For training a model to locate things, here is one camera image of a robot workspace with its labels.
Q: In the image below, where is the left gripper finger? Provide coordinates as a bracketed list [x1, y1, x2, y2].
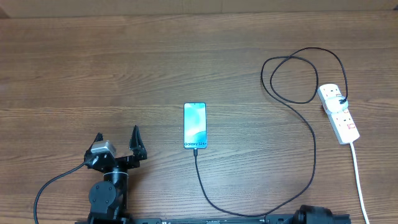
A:
[84, 133, 103, 157]
[129, 125, 147, 161]

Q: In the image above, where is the Samsung Galaxy smartphone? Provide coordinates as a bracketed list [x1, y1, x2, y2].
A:
[183, 103, 208, 149]

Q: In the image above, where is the black USB charging cable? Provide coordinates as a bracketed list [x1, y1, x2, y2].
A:
[192, 47, 349, 218]

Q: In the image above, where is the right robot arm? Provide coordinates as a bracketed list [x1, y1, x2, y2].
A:
[292, 205, 335, 224]

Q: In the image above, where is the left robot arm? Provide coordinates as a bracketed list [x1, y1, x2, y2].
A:
[84, 126, 147, 223]

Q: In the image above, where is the white USB charger plug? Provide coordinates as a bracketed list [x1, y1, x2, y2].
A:
[325, 96, 348, 114]

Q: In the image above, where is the white power strip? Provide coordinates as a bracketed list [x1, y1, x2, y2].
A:
[317, 84, 360, 145]

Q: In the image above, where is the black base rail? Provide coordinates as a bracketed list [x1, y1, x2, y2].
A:
[76, 214, 297, 224]

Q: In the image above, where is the white power strip cord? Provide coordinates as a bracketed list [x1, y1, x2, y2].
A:
[349, 142, 370, 224]

